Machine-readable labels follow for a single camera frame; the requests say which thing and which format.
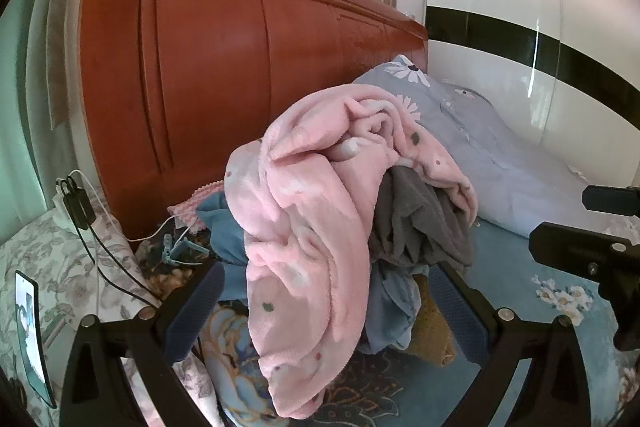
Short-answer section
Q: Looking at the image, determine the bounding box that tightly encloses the wooden headboard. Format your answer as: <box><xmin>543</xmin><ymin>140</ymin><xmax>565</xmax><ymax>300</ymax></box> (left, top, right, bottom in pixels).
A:
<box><xmin>77</xmin><ymin>0</ymin><xmax>431</xmax><ymax>244</ymax></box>

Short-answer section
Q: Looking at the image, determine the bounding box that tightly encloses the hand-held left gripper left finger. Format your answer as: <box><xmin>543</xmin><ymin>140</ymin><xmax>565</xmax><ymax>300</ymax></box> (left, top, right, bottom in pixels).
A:
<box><xmin>59</xmin><ymin>261</ymin><xmax>226</xmax><ymax>427</ymax></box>

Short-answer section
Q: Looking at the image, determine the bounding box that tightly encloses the white power strip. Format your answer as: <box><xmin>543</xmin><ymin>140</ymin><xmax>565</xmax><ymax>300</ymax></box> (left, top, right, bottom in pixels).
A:
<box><xmin>52</xmin><ymin>187</ymin><xmax>81</xmax><ymax>229</ymax></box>

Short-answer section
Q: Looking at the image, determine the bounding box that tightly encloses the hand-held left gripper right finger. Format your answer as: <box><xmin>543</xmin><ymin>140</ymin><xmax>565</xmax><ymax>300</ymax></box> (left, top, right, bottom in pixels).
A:
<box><xmin>427</xmin><ymin>263</ymin><xmax>596</xmax><ymax>427</ymax></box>

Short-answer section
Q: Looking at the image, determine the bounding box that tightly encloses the lilac floral duvet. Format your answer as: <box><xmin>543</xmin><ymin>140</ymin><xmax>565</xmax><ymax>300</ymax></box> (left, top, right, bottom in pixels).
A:
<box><xmin>350</xmin><ymin>54</ymin><xmax>617</xmax><ymax>239</ymax></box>

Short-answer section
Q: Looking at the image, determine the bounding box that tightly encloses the black cable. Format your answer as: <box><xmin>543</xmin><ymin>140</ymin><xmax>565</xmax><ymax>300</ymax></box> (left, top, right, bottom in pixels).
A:
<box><xmin>75</xmin><ymin>222</ymin><xmax>163</xmax><ymax>309</ymax></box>

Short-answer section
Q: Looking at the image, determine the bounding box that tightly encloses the dark blue garment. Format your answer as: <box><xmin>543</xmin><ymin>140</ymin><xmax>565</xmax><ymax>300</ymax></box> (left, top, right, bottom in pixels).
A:
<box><xmin>196</xmin><ymin>192</ymin><xmax>252</xmax><ymax>304</ymax></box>

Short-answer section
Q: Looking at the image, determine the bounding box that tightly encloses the smartphone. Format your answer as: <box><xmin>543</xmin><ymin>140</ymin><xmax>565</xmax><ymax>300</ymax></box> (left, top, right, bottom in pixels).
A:
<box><xmin>14</xmin><ymin>270</ymin><xmax>57</xmax><ymax>410</ymax></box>

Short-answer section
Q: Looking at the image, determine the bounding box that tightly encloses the white cable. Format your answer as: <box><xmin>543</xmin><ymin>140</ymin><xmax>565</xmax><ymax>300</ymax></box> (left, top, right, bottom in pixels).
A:
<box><xmin>67</xmin><ymin>169</ymin><xmax>193</xmax><ymax>244</ymax></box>

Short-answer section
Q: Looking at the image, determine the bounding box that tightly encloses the teal floral bed sheet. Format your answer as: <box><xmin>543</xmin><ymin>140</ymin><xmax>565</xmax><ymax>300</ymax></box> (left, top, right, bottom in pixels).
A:
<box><xmin>134</xmin><ymin>207</ymin><xmax>640</xmax><ymax>427</ymax></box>

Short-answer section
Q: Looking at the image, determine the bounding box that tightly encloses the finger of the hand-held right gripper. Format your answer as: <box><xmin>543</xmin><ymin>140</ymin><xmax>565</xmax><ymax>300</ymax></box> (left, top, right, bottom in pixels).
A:
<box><xmin>528</xmin><ymin>221</ymin><xmax>640</xmax><ymax>289</ymax></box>
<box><xmin>582</xmin><ymin>185</ymin><xmax>640</xmax><ymax>214</ymax></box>

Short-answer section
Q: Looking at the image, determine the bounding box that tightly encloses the grey garment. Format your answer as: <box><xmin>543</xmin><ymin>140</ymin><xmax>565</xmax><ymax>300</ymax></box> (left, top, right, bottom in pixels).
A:
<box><xmin>369</xmin><ymin>167</ymin><xmax>475</xmax><ymax>275</ymax></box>

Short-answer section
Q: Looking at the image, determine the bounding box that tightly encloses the pink knitted cloth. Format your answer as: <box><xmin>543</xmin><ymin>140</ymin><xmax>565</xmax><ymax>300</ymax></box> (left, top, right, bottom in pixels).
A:
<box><xmin>167</xmin><ymin>181</ymin><xmax>227</xmax><ymax>236</ymax></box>

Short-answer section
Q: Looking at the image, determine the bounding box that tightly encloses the light blue garment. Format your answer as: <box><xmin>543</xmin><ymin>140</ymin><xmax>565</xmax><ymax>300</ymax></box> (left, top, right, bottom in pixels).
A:
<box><xmin>361</xmin><ymin>264</ymin><xmax>424</xmax><ymax>355</ymax></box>

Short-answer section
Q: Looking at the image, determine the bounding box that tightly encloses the pale curtain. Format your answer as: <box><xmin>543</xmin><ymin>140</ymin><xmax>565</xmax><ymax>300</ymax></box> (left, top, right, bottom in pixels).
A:
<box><xmin>22</xmin><ymin>0</ymin><xmax>87</xmax><ymax>134</ymax></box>

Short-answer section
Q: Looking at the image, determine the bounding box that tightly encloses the light blue plastic clip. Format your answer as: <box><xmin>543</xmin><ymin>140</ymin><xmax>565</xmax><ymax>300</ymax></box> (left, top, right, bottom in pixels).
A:
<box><xmin>160</xmin><ymin>232</ymin><xmax>212</xmax><ymax>266</ymax></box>

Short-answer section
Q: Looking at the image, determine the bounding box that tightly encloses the black charger plug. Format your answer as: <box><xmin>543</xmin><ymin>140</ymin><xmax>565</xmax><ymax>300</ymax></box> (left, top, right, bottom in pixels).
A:
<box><xmin>59</xmin><ymin>177</ymin><xmax>97</xmax><ymax>229</ymax></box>

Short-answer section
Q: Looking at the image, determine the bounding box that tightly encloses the grey floral pillow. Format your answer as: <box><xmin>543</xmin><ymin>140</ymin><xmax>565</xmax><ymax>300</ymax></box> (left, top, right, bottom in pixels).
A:
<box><xmin>0</xmin><ymin>192</ymin><xmax>216</xmax><ymax>427</ymax></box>

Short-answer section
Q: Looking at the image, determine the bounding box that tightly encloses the mustard yellow cloth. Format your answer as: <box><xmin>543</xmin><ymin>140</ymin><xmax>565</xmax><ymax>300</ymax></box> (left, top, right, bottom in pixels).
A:
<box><xmin>410</xmin><ymin>274</ymin><xmax>459</xmax><ymax>366</ymax></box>

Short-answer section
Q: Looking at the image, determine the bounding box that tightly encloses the pink fleece garment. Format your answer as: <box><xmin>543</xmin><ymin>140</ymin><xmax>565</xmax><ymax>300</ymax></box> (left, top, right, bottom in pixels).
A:
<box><xmin>224</xmin><ymin>84</ymin><xmax>480</xmax><ymax>420</ymax></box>

